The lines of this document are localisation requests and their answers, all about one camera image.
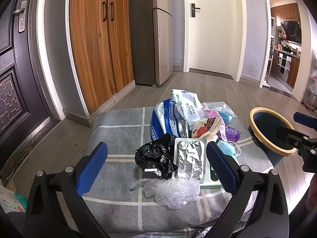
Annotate blue face mask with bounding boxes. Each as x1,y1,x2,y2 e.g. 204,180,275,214
218,111,236,125
217,140,242,160

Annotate red floral paper cup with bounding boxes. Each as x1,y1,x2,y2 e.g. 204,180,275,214
191,117,218,142

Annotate clear plastic bag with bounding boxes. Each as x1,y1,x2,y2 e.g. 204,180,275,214
129,178,201,209

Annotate black plastic bag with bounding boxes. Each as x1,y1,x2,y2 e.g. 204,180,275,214
135,133,178,179

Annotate blue kitchen wipes pack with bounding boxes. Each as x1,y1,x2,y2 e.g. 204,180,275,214
150,98,179,141

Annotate pink purple snack wrapper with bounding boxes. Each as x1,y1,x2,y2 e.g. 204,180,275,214
203,108,228,142

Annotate teal trash bin yellow rim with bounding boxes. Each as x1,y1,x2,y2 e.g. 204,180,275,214
248,107,297,167

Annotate green white medicine box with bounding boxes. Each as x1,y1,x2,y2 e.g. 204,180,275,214
200,161,222,189

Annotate purple spray bottle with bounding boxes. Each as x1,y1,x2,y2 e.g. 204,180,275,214
225,125,241,142

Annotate silver foil tray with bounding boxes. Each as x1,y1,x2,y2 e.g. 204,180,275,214
172,138,206,184

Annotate grey plaid mat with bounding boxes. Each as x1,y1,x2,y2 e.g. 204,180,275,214
55,101,275,233

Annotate kitchen counter cabinets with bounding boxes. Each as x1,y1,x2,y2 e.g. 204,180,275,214
270,3,303,90

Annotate white baby wipes pack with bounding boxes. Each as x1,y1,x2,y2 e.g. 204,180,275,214
171,89,205,129

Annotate green tissue pack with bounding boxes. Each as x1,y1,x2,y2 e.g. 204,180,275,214
0,186,27,213

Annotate dark entrance door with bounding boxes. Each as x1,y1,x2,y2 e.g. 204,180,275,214
1,0,53,158

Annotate white interior door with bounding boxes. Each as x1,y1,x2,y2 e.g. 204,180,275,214
184,0,247,81

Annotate wooden cabinet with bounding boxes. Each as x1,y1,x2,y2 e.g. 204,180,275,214
69,0,134,113

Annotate grey refrigerator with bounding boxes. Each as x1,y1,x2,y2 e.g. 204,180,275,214
129,0,173,86

